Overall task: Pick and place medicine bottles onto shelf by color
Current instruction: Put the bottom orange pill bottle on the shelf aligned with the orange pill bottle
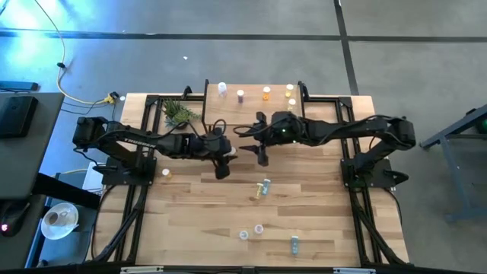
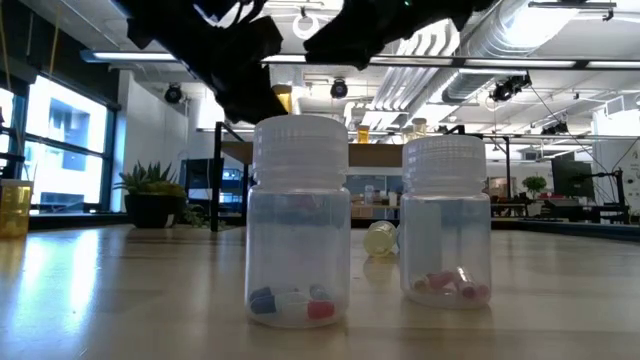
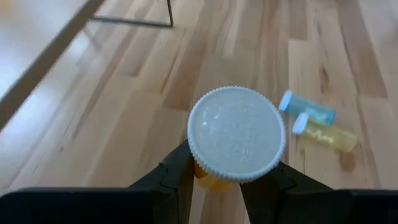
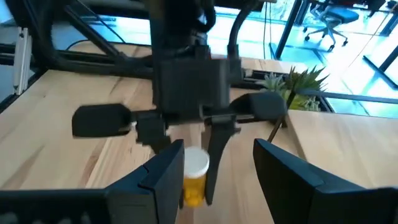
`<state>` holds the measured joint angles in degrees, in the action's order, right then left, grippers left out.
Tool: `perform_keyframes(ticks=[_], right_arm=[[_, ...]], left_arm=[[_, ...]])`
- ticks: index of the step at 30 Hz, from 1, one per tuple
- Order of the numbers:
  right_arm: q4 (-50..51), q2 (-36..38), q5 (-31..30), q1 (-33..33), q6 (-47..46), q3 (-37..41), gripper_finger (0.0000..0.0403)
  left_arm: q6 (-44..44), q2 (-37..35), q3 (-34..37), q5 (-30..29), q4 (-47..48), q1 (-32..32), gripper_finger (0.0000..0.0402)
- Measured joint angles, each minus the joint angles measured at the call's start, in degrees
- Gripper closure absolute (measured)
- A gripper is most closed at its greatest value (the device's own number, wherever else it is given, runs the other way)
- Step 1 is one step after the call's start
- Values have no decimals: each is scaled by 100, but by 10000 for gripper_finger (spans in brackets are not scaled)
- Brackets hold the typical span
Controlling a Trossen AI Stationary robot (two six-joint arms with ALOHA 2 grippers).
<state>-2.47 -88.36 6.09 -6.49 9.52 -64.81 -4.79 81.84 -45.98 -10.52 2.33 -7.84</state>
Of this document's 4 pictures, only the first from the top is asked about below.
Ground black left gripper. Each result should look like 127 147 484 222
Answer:
203 127 239 180

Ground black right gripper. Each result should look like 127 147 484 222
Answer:
239 110 305 167

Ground wooden shelf black metal legs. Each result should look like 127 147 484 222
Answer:
201 78 310 141

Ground succulent plant black pot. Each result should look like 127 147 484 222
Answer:
161 97 202 131

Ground white paper sheet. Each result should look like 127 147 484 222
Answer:
81 161 108 193

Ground white label strip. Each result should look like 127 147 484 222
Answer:
333 267 377 274
120 266 164 274

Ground black desk beam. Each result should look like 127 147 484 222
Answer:
33 173 102 210

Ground white bowl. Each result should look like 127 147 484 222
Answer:
40 202 80 241

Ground grey metal cart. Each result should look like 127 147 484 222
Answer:
418 103 487 224

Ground grey desk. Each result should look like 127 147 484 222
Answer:
0 193 50 272
0 91 65 201

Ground black computer box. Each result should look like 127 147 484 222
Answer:
0 95 39 139

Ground dark flat device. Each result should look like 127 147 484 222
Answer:
0 80 40 92

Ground black computer mouse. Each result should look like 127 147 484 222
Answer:
0 200 31 237

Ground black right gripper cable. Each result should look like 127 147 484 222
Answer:
232 123 277 139

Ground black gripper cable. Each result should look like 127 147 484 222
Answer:
232 123 277 139
210 118 229 136

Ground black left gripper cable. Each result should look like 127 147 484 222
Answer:
210 118 229 136

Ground black aluminium table frame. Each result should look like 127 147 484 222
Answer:
89 93 411 274

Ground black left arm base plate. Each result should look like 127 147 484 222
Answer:
93 155 157 187

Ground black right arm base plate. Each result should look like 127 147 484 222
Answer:
340 158 410 190

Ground yellow floor cable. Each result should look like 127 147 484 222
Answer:
33 0 110 106

